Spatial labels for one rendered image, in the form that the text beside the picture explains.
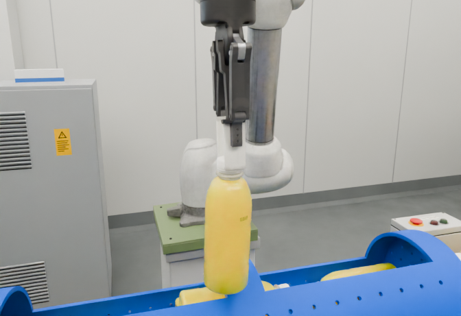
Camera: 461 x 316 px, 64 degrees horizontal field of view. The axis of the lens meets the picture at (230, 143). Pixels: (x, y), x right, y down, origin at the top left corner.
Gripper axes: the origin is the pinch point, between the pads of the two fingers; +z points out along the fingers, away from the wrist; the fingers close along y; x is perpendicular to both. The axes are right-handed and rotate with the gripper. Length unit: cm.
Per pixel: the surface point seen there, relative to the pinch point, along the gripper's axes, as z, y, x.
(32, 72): -7, -174, -65
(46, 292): 117, -160, -70
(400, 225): 38, -37, 63
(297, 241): 146, -225, 117
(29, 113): 14, -159, -65
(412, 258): 33, -12, 45
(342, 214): 147, -266, 186
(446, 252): 26, -2, 44
